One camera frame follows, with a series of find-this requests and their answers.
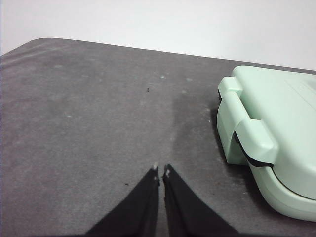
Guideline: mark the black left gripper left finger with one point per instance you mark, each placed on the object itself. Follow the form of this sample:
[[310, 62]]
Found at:
[[138, 209]]

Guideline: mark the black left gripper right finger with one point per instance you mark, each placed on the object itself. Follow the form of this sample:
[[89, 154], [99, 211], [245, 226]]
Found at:
[[187, 209]]

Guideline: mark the mint green breakfast machine base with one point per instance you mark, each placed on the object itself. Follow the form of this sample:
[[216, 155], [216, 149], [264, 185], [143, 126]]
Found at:
[[284, 197]]

